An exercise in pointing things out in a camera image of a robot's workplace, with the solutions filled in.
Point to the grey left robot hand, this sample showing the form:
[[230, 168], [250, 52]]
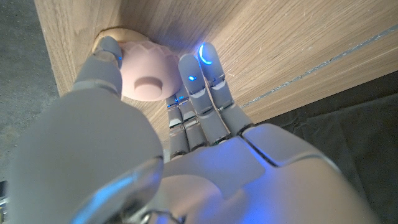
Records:
[[217, 177]]

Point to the grey tape marking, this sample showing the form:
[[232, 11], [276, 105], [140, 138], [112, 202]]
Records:
[[311, 70]]

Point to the black backdrop curtain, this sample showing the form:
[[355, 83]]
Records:
[[357, 140]]

